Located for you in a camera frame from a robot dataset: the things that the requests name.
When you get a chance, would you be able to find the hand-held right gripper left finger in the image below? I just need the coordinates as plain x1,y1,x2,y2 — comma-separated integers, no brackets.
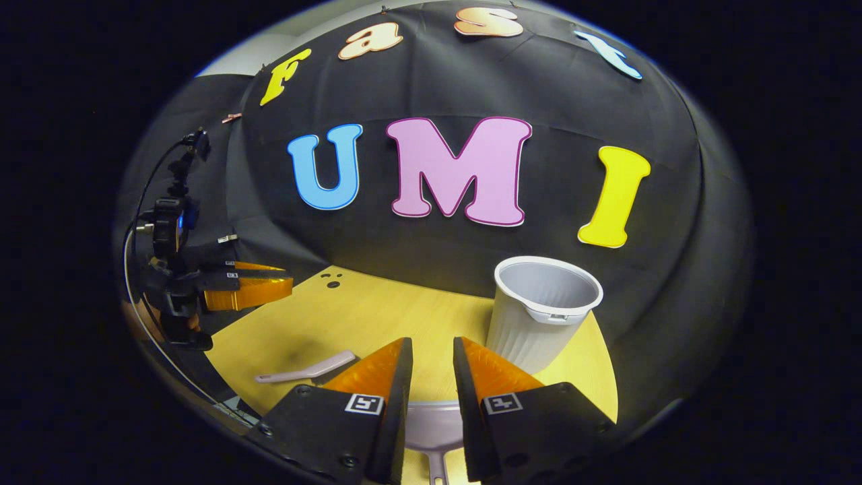
246,337,414,485

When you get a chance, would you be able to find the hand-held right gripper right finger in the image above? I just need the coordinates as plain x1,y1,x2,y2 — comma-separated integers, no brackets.
453,337,618,483

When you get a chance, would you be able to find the small pale pink broom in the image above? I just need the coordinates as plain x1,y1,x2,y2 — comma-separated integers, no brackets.
255,350,358,385

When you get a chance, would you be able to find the white ribbed garbage bin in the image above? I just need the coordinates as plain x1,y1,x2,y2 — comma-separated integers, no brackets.
485,256,605,375

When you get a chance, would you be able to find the yellow wooden desktop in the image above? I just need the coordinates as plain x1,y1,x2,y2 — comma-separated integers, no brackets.
205,265,619,485

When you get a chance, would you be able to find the thin white cable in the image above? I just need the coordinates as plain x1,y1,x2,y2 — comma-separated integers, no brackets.
123,135,257,420

